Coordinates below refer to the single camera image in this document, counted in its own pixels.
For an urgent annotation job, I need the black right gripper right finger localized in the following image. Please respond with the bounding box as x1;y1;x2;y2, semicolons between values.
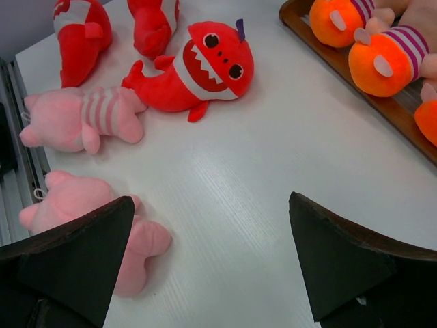
289;192;436;327

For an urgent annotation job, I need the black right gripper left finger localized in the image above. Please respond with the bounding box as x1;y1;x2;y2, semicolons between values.
1;196;135;327

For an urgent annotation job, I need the pink pig plush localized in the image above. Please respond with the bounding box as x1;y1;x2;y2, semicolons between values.
18;170;172;298
19;87;147;154

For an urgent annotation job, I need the boy doll from corner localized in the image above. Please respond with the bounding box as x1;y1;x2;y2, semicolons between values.
414;83;437;146

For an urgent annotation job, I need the boy doll face up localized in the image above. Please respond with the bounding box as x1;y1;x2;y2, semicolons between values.
348;1;436;97

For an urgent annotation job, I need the boy doll black hair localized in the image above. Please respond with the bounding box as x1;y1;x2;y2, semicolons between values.
309;0;404;48

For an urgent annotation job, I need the wooden three-tier shelf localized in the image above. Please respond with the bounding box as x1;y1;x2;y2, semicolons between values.
279;1;436;162

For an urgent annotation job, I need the red shark plush lower left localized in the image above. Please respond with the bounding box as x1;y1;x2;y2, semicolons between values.
52;1;112;87

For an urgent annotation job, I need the red shark plush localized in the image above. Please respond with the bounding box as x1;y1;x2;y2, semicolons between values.
52;1;112;87
122;18;255;122
127;0;180;59

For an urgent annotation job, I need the red shark plush upper left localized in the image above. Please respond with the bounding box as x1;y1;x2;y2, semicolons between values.
127;0;180;59

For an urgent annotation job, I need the red shark plush centre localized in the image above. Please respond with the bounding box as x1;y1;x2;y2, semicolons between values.
122;18;255;122

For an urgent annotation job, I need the aluminium rail frame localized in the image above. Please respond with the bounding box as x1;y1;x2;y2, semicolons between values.
1;60;38;246

